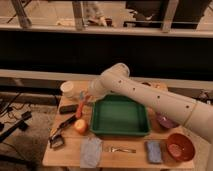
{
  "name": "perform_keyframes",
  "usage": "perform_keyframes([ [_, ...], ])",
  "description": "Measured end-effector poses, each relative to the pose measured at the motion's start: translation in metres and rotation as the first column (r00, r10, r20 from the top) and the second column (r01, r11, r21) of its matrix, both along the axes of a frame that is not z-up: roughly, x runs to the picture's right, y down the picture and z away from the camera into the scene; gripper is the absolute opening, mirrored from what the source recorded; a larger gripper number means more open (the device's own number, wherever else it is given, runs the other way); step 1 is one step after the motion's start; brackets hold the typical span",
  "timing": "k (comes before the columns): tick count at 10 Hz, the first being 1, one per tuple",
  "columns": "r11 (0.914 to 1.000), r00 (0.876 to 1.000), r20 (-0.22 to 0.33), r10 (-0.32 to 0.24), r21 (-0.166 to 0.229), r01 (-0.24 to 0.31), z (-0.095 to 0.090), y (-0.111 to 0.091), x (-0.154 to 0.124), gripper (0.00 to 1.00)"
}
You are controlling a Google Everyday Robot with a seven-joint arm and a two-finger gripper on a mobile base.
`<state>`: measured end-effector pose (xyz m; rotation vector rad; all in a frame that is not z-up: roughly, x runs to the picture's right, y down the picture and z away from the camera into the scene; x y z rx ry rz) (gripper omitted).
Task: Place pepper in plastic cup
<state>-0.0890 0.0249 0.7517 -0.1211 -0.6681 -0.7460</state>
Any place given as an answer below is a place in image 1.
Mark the red bowl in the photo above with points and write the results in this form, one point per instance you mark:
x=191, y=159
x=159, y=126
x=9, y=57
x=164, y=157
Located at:
x=180, y=147

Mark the blue sponge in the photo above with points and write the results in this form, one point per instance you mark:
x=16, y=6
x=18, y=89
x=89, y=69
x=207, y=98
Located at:
x=154, y=152

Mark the black rectangular block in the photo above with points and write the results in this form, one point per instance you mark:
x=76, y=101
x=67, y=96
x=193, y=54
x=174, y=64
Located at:
x=68, y=109

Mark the wooden table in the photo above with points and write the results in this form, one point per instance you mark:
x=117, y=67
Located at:
x=69, y=154

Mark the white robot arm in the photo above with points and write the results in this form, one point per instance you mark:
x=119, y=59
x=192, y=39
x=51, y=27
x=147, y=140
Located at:
x=188, y=112

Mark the green plastic tray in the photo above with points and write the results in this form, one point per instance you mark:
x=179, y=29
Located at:
x=119, y=116

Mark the blue plastic cup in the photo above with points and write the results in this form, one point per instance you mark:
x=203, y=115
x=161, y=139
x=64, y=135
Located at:
x=82, y=95

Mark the black equipment on floor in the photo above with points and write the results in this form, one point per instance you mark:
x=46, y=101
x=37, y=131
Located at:
x=21, y=124

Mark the white paper cup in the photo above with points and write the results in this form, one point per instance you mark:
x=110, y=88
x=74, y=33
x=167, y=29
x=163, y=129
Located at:
x=67, y=89

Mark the grey folded cloth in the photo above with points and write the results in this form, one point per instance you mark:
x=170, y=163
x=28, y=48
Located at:
x=90, y=152

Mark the orange round object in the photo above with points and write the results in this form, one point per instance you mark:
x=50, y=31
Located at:
x=156, y=85

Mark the silver metal fork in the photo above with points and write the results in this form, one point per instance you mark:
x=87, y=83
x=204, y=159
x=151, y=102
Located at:
x=115, y=149

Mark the red yellow apple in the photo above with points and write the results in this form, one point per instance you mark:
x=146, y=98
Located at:
x=81, y=126

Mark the orange red pepper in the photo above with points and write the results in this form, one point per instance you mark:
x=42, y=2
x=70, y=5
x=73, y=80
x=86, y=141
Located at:
x=81, y=105

